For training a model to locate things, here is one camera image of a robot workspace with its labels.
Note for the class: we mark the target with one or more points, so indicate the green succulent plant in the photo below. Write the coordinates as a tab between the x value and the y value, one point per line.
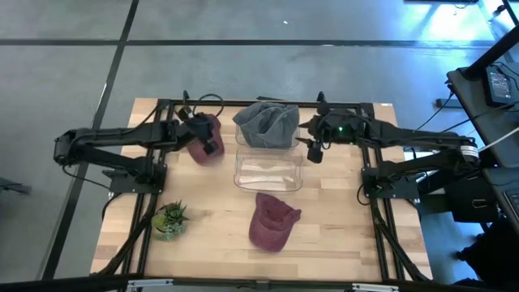
169	221

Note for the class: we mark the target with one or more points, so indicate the black slanted post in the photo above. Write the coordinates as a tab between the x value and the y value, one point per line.
492	52

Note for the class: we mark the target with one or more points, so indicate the black box under desk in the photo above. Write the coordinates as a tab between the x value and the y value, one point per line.
474	200

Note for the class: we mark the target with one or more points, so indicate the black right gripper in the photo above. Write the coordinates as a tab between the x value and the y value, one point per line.
340	123

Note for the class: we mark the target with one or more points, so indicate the person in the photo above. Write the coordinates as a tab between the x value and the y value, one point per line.
494	255

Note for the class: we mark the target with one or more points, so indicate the black bar with silver brackets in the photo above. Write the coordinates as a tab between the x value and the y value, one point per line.
259	284

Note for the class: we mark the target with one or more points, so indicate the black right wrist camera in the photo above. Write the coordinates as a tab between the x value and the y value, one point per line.
315	154

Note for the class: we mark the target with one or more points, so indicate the black side desk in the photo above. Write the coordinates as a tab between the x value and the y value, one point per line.
482	117

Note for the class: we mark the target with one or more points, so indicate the black power adapter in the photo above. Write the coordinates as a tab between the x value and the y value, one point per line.
498	86

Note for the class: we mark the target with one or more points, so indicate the light blue denim cap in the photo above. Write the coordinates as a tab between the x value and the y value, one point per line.
245	140

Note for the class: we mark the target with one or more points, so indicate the grey knit beanie hat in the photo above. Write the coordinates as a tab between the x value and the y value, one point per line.
267	121

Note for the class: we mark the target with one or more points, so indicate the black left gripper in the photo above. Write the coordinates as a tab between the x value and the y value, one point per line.
200	125

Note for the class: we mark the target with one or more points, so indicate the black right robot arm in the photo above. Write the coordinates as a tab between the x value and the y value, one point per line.
417	140

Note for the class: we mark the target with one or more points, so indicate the black aluminium table frame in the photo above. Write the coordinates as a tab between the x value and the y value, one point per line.
375	211

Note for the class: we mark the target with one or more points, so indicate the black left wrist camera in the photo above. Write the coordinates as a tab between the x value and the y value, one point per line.
210	147

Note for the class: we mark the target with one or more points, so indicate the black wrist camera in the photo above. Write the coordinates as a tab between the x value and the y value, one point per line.
210	147
315	154

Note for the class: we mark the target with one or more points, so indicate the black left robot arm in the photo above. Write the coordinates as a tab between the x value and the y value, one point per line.
121	138

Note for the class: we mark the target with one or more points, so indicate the maroon cap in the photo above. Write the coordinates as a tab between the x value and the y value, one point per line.
271	225
207	156

